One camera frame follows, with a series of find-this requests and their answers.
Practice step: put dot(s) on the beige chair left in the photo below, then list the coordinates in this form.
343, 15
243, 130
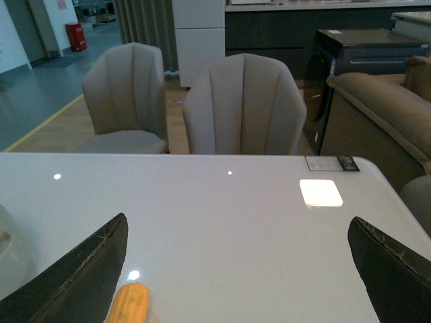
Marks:
125, 93

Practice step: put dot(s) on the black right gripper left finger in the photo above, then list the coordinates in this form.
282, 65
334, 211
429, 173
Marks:
79, 287

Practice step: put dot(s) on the tan sofa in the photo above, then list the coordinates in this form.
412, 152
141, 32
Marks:
384, 119

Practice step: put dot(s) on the dark kitchen counter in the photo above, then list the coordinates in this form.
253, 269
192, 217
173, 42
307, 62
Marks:
285, 31

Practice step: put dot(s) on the red bin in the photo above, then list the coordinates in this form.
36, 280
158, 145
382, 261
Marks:
76, 36

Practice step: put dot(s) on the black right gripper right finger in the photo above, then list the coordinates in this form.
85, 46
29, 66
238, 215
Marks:
397, 279

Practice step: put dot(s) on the white cabinet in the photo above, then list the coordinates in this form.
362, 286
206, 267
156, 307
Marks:
199, 28

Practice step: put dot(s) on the beige chair right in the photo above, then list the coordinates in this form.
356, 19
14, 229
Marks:
244, 104

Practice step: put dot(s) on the yellow corn cob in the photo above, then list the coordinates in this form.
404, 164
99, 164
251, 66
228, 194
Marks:
130, 304

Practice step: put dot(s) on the black washing machine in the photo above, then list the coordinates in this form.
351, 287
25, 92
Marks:
335, 52

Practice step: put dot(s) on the beige chair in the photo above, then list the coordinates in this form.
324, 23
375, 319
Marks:
244, 104
125, 93

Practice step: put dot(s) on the white electric cooking pot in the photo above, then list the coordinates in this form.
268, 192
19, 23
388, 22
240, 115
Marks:
15, 254

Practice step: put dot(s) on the table label sticker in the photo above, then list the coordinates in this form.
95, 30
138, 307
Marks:
332, 163

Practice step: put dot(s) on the grey curtain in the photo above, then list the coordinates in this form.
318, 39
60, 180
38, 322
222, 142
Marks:
149, 22

